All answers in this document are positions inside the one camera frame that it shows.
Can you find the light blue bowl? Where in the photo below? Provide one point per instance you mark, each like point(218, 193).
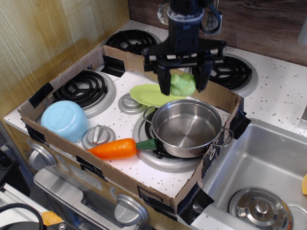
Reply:
point(66, 119)

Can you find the steel sink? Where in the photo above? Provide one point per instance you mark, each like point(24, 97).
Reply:
point(264, 156)

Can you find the green toy broccoli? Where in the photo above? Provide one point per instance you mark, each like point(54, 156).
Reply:
point(182, 85)

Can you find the orange object in sink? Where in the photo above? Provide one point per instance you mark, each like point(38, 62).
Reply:
point(304, 185)

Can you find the cardboard fence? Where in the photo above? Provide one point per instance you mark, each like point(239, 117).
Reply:
point(168, 196)

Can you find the silver oven door handle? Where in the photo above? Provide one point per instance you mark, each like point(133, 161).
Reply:
point(81, 207)

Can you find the hanging metal spatula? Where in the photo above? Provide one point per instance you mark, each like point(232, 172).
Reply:
point(214, 19)

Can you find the silver knob middle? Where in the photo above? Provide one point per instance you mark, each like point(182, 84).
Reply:
point(130, 106)

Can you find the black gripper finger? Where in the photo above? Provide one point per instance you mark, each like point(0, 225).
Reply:
point(202, 72)
point(164, 78)

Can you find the right oven front knob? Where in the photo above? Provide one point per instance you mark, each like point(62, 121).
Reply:
point(128, 211)

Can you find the silver faucet base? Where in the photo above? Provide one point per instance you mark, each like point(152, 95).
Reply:
point(302, 37)

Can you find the back right black burner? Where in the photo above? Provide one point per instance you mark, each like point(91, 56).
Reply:
point(236, 74)

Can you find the oven knob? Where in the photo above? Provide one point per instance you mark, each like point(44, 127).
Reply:
point(128, 211)
point(40, 157)

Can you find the front left black burner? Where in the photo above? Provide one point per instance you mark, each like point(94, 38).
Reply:
point(92, 90)

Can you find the back left black burner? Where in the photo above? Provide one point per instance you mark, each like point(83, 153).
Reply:
point(132, 41)

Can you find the steel pot lid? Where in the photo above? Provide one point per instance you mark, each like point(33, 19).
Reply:
point(261, 208)

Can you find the silver knob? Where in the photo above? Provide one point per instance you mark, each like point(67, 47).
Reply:
point(130, 106)
point(97, 135)

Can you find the hanging metal strainer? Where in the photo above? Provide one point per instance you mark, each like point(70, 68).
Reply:
point(162, 12)

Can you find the orange object bottom left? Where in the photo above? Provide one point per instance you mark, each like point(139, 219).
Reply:
point(50, 218)

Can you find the stainless steel pan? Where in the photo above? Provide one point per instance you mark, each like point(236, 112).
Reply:
point(185, 128)

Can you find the orange toy carrot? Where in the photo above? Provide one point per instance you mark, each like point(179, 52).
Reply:
point(122, 148)

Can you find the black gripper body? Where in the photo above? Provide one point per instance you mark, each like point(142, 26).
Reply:
point(183, 47)

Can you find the black burner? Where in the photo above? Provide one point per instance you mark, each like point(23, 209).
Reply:
point(236, 74)
point(92, 90)
point(132, 41)

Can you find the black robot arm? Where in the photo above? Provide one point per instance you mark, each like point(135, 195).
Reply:
point(188, 9)

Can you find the front right burner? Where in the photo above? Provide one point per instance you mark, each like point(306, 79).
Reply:
point(159, 159)

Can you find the silver knob front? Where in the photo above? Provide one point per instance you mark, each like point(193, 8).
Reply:
point(97, 135)

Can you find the left oven front knob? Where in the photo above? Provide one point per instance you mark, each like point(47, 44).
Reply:
point(40, 157)

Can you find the green plastic plate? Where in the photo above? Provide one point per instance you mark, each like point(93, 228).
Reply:
point(150, 95)

